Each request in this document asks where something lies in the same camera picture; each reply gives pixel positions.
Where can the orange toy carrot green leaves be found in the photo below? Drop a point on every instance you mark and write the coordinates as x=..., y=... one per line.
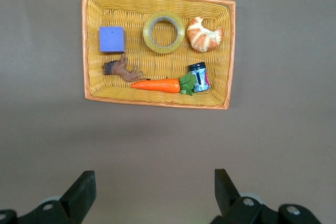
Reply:
x=157, y=85

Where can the toy croissant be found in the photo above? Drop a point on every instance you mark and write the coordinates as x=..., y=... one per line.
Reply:
x=202, y=39

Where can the orange rimmed yellow wicker basket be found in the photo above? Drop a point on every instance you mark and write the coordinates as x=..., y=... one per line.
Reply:
x=157, y=64

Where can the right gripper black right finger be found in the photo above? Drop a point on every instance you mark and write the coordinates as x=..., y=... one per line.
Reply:
x=228, y=200

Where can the purple foam cube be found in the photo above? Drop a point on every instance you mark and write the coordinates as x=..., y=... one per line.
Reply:
x=111, y=39

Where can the clear yellowish tape roll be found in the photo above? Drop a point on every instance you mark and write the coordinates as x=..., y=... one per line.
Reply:
x=147, y=37

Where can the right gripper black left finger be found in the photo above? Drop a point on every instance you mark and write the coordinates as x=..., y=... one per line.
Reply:
x=76, y=200

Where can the brown toy lion figure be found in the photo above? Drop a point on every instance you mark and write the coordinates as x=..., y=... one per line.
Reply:
x=123, y=72

